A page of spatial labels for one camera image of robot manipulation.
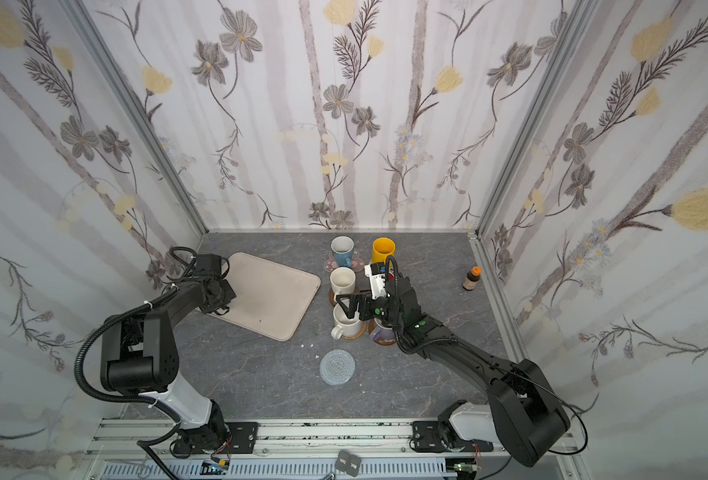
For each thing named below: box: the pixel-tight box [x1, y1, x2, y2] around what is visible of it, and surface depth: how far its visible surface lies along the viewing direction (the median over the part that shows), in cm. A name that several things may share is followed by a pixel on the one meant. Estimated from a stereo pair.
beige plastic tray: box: [201, 252, 321, 341], surface depth 104 cm
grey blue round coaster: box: [320, 349, 356, 386], surface depth 88 cm
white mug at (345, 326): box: [331, 302, 363, 340], surface depth 87 cm
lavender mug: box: [372, 318, 396, 341], surface depth 87 cm
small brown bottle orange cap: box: [462, 266, 482, 291], surface depth 101 cm
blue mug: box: [330, 235, 355, 269], surface depth 104 cm
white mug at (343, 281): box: [330, 266, 356, 303], surface depth 96 cm
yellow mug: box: [371, 236, 397, 267], surface depth 106 cm
